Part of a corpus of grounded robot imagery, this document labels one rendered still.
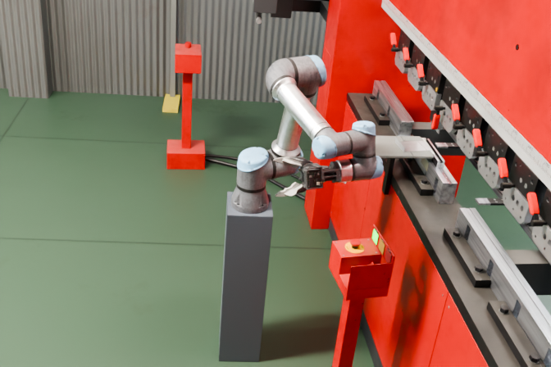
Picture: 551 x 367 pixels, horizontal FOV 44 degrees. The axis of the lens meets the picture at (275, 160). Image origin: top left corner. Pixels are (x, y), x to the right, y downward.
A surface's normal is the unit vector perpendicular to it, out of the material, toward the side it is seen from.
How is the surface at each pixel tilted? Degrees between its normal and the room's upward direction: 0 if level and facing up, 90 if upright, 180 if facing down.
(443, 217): 0
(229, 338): 90
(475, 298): 0
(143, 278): 0
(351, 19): 90
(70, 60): 90
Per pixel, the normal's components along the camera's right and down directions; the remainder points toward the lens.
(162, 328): 0.08, -0.88
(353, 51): 0.12, 0.48
